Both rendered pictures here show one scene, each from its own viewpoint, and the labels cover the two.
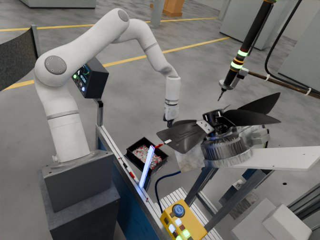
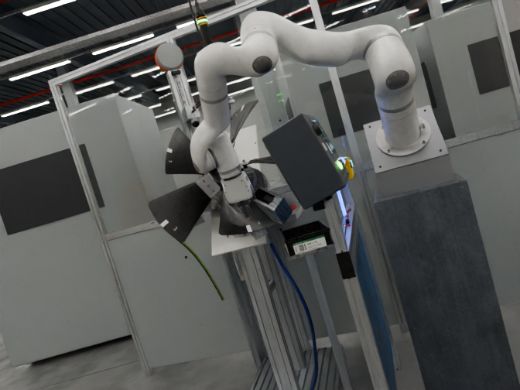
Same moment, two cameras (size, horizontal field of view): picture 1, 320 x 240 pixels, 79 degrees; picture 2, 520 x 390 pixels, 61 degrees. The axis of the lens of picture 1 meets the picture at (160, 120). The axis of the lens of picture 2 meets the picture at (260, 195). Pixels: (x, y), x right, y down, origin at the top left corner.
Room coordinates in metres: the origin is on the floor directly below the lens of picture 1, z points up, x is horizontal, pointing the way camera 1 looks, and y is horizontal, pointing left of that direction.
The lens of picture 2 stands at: (1.69, 1.41, 1.18)
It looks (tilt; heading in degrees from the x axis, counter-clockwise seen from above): 4 degrees down; 241
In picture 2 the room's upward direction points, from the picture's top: 17 degrees counter-clockwise
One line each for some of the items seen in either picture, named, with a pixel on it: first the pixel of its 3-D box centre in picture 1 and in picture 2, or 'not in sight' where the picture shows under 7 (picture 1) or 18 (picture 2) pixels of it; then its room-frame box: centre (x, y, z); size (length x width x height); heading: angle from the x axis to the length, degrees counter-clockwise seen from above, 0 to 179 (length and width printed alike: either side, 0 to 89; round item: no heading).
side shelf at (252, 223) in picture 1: (267, 233); (268, 220); (0.53, -0.72, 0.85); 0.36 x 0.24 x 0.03; 136
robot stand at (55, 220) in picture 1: (82, 223); (448, 305); (0.45, 0.29, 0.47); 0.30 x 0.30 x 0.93; 43
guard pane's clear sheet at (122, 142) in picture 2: not in sight; (261, 100); (0.32, -0.76, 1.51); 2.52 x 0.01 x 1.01; 136
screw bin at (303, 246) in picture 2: (146, 155); (306, 238); (0.80, 0.02, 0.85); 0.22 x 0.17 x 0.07; 61
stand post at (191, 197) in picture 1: (191, 196); (268, 319); (0.85, -0.41, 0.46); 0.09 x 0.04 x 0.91; 136
